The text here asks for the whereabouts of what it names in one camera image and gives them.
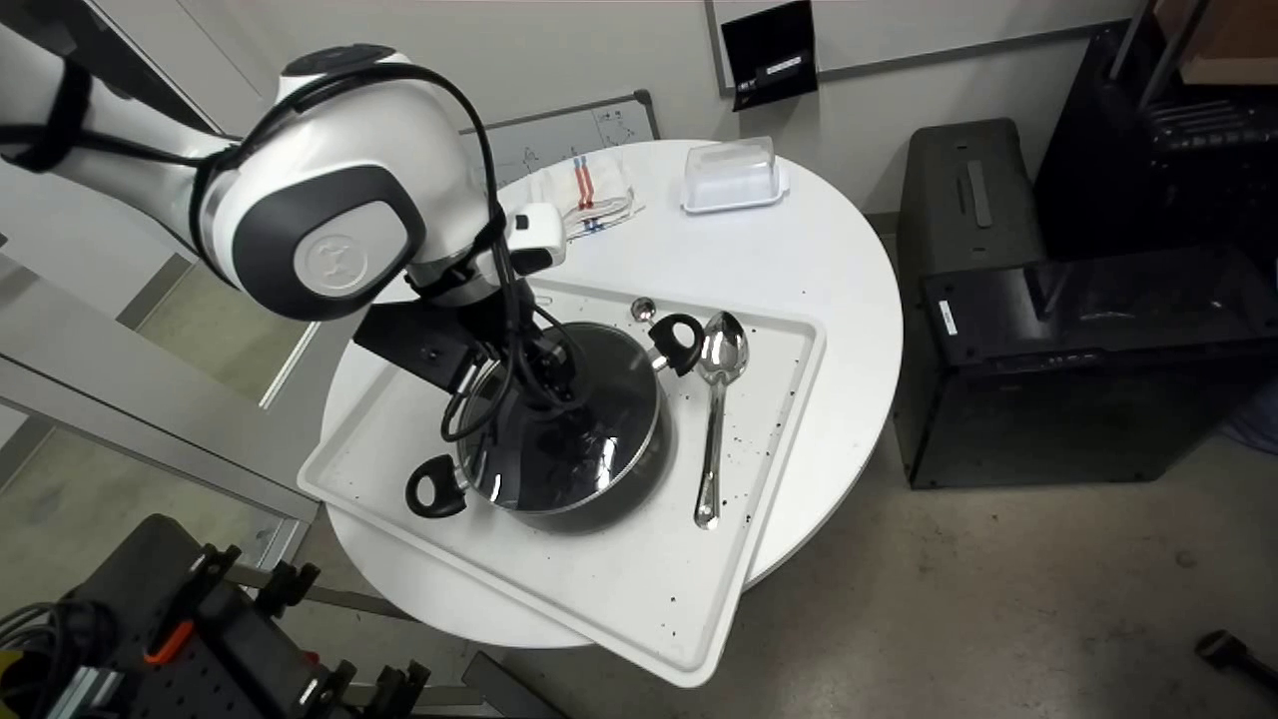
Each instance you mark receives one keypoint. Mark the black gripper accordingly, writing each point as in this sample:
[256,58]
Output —
[541,353]

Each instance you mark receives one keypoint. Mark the glass pot lid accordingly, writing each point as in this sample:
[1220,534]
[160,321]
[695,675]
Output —
[599,466]

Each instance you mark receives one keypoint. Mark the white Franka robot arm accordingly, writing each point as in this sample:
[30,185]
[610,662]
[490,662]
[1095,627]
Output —
[334,175]

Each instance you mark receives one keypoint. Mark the small round metal spoon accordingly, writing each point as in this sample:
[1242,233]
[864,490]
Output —
[646,311]

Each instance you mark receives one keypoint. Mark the large metal spoon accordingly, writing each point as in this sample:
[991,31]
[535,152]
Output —
[726,348]

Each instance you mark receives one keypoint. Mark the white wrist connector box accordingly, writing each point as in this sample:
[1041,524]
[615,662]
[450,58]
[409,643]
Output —
[535,233]

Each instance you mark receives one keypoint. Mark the white plastic tray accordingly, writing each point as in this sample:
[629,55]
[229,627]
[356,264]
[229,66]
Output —
[599,585]

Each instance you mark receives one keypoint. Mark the small leaning whiteboard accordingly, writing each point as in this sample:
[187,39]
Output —
[583,128]

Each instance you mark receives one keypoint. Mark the clear plastic container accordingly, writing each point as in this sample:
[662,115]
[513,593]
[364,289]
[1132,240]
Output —
[732,181]

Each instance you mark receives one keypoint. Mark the black eraser holder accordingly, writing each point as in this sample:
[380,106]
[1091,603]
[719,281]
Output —
[770,55]

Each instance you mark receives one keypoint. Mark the black tool stand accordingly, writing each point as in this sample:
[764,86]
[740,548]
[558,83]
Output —
[160,585]

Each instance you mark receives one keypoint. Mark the black cabinet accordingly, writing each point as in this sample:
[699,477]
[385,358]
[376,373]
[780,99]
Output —
[1063,373]

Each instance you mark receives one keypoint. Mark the black storage unit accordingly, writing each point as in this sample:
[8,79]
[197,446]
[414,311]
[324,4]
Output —
[1132,185]

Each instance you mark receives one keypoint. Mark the cardboard box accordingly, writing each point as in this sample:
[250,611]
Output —
[1220,42]

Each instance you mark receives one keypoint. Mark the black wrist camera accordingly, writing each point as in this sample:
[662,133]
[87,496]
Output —
[422,347]

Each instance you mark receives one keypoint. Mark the grey metal frame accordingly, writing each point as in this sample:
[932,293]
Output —
[147,433]

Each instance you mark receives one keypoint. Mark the large wall whiteboard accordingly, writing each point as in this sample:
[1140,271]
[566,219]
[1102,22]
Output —
[932,26]

